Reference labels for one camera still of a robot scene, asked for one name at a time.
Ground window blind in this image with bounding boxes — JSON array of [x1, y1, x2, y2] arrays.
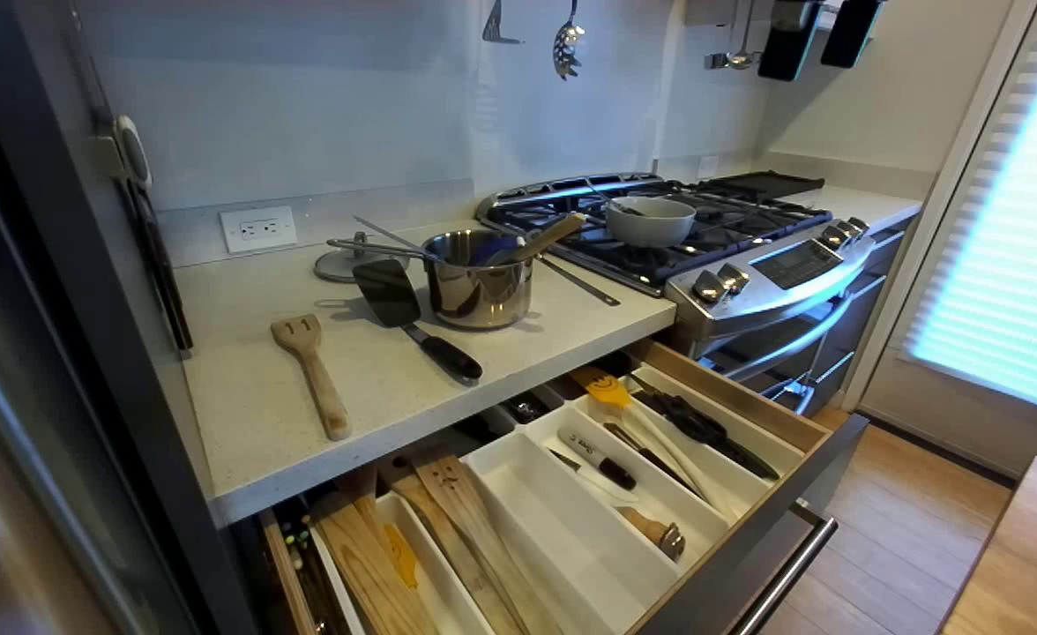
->
[[902, 15, 1037, 407]]

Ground round pot lid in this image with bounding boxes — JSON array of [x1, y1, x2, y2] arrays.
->
[[313, 232, 392, 282]]

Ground stainless gas stove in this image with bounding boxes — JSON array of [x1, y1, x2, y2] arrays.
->
[[477, 168, 920, 411]]

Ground open kitchen drawer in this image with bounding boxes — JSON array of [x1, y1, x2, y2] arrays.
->
[[213, 336, 862, 635]]

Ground hanging slotted metal spoon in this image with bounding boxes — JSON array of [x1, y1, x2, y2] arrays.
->
[[551, 0, 585, 80]]

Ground slotted wooden spatula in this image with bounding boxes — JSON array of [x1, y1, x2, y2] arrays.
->
[[272, 315, 348, 441]]

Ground silver pot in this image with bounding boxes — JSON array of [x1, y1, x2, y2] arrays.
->
[[423, 228, 531, 330]]

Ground wooden side table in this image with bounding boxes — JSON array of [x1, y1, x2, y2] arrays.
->
[[939, 459, 1037, 635]]

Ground white cutlery organizer tray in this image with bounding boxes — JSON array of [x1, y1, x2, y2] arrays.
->
[[311, 356, 821, 635]]

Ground white bowl on stove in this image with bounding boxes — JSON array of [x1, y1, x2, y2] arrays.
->
[[603, 199, 696, 248]]

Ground long metal spoon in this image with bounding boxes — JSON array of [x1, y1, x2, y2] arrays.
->
[[536, 257, 621, 308]]

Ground white wall outlet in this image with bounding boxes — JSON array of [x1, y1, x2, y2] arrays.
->
[[218, 203, 297, 255]]

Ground wooden flat utensil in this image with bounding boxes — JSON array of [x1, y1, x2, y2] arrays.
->
[[318, 504, 433, 635]]

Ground black handled knife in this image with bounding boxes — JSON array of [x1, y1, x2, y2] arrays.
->
[[643, 391, 774, 478]]

